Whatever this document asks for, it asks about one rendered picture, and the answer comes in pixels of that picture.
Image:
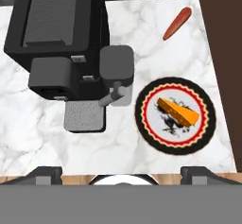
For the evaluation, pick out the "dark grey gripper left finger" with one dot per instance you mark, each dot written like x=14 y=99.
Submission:
x=47 y=176

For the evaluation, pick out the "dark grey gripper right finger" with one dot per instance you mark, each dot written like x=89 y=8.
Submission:
x=195 y=176

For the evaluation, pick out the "orange cheese wedge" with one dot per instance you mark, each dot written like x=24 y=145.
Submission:
x=179 y=112

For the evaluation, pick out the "white round object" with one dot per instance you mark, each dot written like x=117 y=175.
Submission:
x=124 y=180

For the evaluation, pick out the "black red patterned plate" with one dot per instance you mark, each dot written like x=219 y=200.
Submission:
x=148 y=120

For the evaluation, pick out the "dark brown cabinet side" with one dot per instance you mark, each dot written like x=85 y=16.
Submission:
x=225 y=60

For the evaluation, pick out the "black coffee machine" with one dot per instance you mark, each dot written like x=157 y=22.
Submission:
x=63 y=42

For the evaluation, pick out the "orange carrot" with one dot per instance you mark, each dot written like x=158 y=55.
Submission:
x=177 y=23

